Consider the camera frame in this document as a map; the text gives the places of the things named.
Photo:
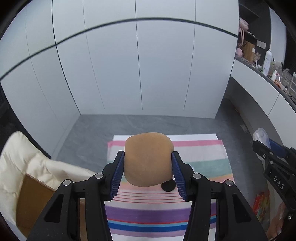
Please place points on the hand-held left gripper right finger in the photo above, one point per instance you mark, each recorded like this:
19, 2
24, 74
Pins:
178, 176

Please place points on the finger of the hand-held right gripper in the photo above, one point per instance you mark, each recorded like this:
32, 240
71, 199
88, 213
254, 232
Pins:
277, 148
260, 148

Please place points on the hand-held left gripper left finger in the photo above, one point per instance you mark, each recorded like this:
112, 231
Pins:
118, 176

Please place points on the black round makeup puff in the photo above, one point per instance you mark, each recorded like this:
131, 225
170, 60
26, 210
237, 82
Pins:
168, 186

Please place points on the tan round makeup sponge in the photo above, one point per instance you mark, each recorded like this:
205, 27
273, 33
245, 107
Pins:
148, 160

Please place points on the person's right hand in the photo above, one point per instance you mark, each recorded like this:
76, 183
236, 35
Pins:
278, 220

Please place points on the floor socket plate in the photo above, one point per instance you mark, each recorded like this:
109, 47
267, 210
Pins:
243, 128

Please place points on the orange snack packet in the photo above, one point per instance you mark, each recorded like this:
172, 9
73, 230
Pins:
261, 206

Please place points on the striped colourful cloth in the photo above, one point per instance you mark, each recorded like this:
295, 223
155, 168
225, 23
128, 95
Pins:
161, 213

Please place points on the white curved counter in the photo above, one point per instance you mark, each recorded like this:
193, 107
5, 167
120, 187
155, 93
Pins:
249, 76

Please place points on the tall white bottle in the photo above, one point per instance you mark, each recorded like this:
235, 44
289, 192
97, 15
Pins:
267, 62

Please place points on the cream padded chair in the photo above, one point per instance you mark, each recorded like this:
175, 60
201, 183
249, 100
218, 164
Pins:
23, 162

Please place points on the pink plush toy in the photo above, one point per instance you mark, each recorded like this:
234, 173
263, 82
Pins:
243, 23
239, 52

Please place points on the small brown cardboard box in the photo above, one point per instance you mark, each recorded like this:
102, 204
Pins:
249, 51

